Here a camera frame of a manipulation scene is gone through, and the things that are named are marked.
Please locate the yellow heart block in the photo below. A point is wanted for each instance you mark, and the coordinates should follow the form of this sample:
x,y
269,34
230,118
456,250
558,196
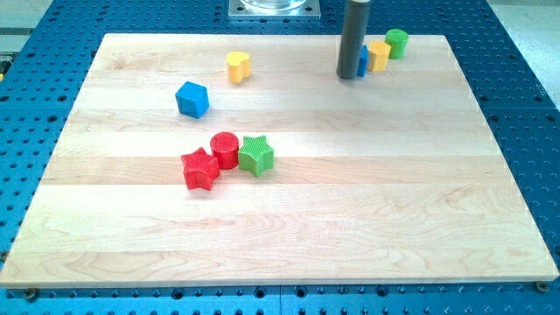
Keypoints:
x,y
238,66

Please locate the blue triangle block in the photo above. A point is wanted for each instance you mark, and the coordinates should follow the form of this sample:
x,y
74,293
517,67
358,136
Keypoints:
x,y
363,62

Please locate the green star block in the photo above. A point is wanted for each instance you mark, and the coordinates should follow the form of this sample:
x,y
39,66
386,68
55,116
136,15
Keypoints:
x,y
256,155

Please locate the red cylinder block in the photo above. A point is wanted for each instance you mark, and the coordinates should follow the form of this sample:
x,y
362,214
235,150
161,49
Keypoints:
x,y
225,146

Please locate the red star block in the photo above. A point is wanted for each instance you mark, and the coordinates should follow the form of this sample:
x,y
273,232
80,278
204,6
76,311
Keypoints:
x,y
200,169

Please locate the light wooden board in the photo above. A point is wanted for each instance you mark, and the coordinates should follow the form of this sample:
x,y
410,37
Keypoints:
x,y
391,178

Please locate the blue cube block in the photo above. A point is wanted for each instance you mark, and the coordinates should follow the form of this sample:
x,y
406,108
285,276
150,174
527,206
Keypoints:
x,y
192,100

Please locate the yellow hexagon block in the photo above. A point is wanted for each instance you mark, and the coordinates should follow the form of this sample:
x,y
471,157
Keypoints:
x,y
378,54

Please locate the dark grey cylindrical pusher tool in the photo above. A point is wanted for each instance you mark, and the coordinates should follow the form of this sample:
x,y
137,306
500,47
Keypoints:
x,y
354,28

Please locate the green cylinder block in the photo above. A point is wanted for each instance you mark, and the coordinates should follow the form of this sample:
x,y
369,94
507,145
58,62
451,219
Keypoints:
x,y
397,39

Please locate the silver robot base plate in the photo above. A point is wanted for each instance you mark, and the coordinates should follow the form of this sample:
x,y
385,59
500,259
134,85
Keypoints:
x,y
273,9

